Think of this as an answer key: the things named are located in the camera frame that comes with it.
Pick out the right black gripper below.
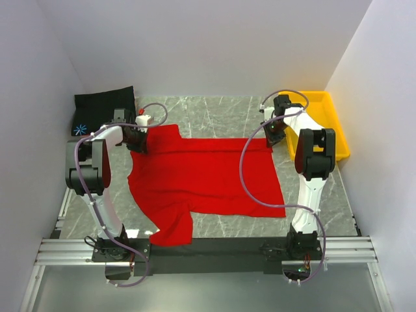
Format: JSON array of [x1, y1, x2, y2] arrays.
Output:
[[261, 118, 289, 149]]

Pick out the red t shirt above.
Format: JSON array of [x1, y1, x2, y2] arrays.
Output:
[[128, 124, 286, 246]]

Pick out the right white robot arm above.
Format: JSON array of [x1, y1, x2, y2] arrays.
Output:
[[259, 94, 335, 259]]

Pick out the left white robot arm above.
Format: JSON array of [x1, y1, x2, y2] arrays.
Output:
[[65, 109, 153, 261]]

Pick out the folded black t shirt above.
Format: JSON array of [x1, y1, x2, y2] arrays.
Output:
[[71, 86, 137, 137]]

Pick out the yellow plastic bin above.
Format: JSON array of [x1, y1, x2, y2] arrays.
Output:
[[280, 91, 350, 161]]

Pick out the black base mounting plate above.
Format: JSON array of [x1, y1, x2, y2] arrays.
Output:
[[92, 235, 322, 280]]

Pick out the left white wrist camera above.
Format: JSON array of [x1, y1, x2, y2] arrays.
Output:
[[135, 114, 154, 133]]

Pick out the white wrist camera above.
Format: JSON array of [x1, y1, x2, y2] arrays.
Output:
[[135, 114, 154, 133], [259, 104, 275, 124]]

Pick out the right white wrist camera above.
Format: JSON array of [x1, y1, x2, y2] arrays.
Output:
[[259, 104, 275, 124]]

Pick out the aluminium frame rail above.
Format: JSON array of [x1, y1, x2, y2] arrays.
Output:
[[34, 237, 378, 266]]

